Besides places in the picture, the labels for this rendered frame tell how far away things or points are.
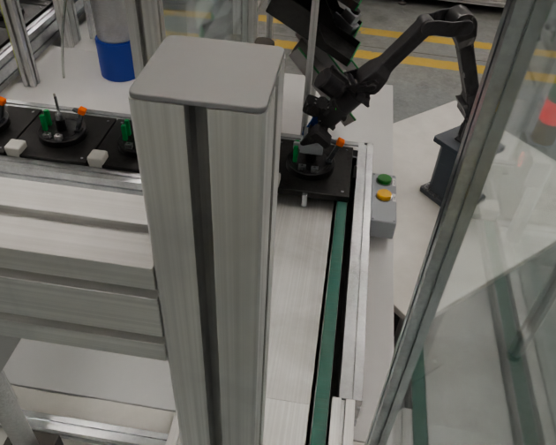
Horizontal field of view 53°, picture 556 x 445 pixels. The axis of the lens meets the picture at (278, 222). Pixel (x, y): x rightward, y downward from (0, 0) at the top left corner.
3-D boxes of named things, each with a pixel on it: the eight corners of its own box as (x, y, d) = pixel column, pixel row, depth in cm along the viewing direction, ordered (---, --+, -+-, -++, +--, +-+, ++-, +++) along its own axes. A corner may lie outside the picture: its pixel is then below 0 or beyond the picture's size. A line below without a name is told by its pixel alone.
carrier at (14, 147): (117, 124, 177) (111, 87, 168) (86, 169, 159) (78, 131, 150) (44, 115, 179) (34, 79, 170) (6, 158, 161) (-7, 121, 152)
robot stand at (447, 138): (486, 200, 171) (507, 146, 157) (453, 216, 164) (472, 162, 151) (451, 175, 179) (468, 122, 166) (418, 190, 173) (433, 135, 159)
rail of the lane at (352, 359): (368, 169, 180) (373, 140, 172) (355, 426, 114) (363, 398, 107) (351, 167, 180) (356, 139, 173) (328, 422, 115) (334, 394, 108)
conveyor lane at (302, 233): (348, 176, 177) (352, 149, 170) (325, 421, 115) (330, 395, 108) (259, 164, 179) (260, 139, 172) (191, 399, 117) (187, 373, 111)
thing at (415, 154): (619, 207, 176) (623, 200, 174) (413, 333, 136) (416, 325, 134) (453, 106, 217) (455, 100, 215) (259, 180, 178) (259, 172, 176)
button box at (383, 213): (392, 191, 166) (396, 174, 161) (392, 239, 150) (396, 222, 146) (369, 188, 166) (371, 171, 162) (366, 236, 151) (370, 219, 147)
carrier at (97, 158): (192, 132, 175) (190, 97, 166) (170, 179, 157) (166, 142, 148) (118, 124, 177) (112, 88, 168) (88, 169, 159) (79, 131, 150)
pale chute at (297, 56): (354, 106, 184) (364, 100, 181) (344, 126, 174) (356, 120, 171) (300, 37, 174) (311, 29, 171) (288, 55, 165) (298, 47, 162)
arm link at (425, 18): (464, 13, 137) (439, -15, 131) (477, 27, 131) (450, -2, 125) (376, 95, 150) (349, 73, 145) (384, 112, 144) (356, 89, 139)
